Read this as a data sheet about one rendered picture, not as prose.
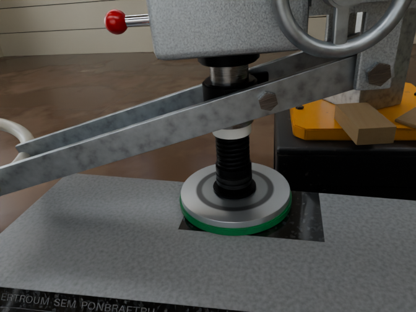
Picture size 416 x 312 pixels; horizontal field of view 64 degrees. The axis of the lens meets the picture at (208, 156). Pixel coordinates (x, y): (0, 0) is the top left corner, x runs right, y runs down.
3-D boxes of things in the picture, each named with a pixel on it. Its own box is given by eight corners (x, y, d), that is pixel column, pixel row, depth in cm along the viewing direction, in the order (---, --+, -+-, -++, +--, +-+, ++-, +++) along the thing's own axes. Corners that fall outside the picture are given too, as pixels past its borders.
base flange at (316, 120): (286, 93, 149) (287, 82, 146) (407, 90, 140) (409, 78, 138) (293, 140, 106) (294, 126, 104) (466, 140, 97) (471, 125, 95)
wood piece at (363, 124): (333, 118, 109) (335, 103, 107) (365, 116, 109) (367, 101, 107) (356, 145, 92) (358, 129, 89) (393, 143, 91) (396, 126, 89)
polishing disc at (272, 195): (293, 169, 72) (293, 164, 71) (285, 235, 54) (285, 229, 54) (199, 163, 78) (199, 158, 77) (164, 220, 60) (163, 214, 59)
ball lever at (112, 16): (163, 29, 47) (160, 4, 45) (160, 32, 44) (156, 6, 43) (110, 33, 47) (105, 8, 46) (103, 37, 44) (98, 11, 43)
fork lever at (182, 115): (355, 55, 62) (352, 28, 60) (408, 84, 45) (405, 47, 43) (38, 156, 74) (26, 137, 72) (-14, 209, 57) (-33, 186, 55)
